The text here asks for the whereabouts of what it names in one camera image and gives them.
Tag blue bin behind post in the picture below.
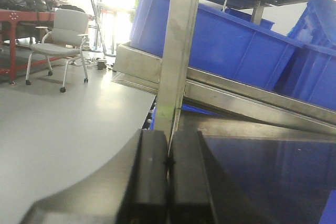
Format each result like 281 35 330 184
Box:
225 8 275 30

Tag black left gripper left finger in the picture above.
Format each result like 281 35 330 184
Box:
115 130 167 223

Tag red metal workbench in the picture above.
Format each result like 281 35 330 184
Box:
1 9 55 85

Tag large blue plastic bin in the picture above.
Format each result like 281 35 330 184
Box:
130 0 303 90

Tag stainless steel shelf rack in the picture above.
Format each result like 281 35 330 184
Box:
114 0 335 140

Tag blue plastic bin right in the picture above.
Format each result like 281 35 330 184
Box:
274 44 335 110

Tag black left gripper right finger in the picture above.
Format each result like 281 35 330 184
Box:
169 131 215 223

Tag black bags on workbench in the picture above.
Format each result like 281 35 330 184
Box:
1 0 49 12

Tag grey office chair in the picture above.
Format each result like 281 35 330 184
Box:
25 9 89 93

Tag tilted blue plastic crate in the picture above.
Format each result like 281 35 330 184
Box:
288 0 335 49

